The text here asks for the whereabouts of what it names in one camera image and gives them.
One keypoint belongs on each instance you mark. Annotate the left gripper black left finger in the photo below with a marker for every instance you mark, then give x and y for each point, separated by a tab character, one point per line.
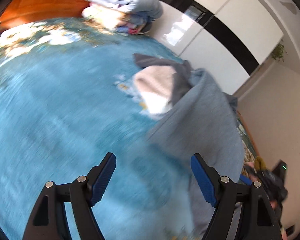
48	217

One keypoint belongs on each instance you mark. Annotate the light grey fleece garment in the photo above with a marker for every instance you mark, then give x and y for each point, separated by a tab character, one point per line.
183	208

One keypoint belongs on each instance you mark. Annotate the person's right hand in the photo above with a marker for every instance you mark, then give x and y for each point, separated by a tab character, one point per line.
251	171

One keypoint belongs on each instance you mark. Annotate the blue floral bed blanket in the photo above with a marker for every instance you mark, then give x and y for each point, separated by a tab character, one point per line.
66	99

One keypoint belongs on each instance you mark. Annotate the green potted plant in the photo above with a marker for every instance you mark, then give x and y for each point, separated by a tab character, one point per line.
279	52

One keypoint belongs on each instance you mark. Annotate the dark grey hooded jacket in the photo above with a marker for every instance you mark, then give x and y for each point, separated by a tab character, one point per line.
175	77

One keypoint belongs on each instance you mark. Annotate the pink white fleece garment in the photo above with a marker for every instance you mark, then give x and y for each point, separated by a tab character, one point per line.
155	85

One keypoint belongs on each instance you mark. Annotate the white black glossy wardrobe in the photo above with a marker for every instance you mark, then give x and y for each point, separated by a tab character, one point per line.
229	38

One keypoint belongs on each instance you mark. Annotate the orange wooden headboard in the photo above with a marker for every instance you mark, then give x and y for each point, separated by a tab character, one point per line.
26	11

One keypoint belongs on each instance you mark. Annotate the folded light blue quilt stack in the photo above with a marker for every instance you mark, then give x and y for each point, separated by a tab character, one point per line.
130	17

